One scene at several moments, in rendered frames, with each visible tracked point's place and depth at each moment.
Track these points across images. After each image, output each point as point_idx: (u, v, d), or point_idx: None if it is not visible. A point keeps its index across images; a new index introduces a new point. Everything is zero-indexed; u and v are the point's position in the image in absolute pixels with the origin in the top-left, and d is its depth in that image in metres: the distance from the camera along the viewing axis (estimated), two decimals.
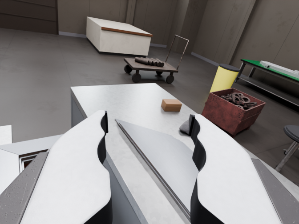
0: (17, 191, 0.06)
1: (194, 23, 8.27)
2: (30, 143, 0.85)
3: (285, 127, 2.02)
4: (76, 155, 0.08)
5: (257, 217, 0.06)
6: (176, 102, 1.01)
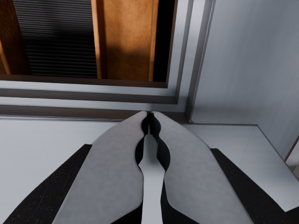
0: (62, 176, 0.07)
1: None
2: None
3: None
4: (115, 152, 0.08)
5: (224, 206, 0.06)
6: None
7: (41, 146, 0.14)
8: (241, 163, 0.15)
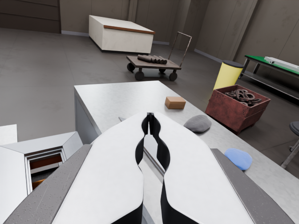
0: (62, 176, 0.07)
1: (197, 19, 8.17)
2: (35, 142, 0.86)
3: (291, 123, 1.99)
4: (115, 152, 0.08)
5: (224, 206, 0.06)
6: (180, 100, 1.00)
7: None
8: None
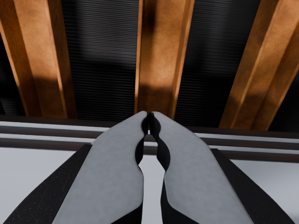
0: (62, 176, 0.07)
1: None
2: None
3: None
4: (115, 152, 0.08)
5: (224, 206, 0.06)
6: None
7: (268, 174, 0.24)
8: None
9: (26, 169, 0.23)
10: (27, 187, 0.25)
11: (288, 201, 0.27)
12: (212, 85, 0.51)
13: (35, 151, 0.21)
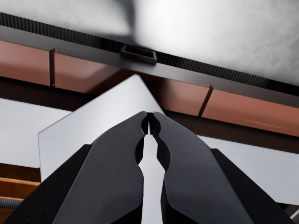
0: (62, 176, 0.07)
1: None
2: None
3: None
4: (115, 152, 0.08)
5: (224, 206, 0.06)
6: None
7: None
8: (75, 140, 0.20)
9: None
10: None
11: None
12: None
13: None
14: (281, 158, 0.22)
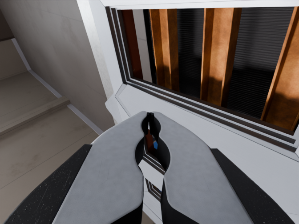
0: (62, 176, 0.07)
1: None
2: None
3: None
4: (115, 152, 0.08)
5: (224, 206, 0.06)
6: None
7: (228, 138, 0.46)
8: None
9: (143, 99, 0.65)
10: (143, 106, 0.68)
11: (245, 162, 0.46)
12: None
13: (146, 93, 0.62)
14: None
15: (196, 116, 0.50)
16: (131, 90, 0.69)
